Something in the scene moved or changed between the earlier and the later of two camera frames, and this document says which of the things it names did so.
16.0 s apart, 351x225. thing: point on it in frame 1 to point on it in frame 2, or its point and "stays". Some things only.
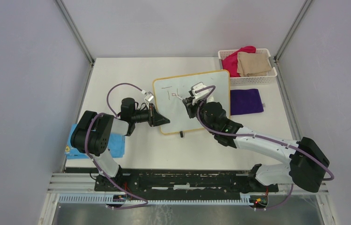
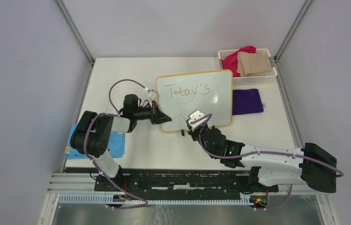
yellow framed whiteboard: (168, 92) stays
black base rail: (181, 181) stays
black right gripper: (190, 106) to (192, 133)
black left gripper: (155, 118) stays
